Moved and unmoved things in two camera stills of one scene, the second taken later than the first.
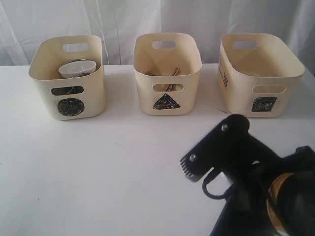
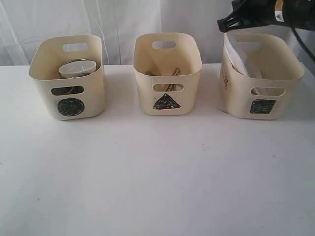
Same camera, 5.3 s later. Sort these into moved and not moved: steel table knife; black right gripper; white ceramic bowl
Moved: black right gripper
Not moved: white ceramic bowl; steel table knife
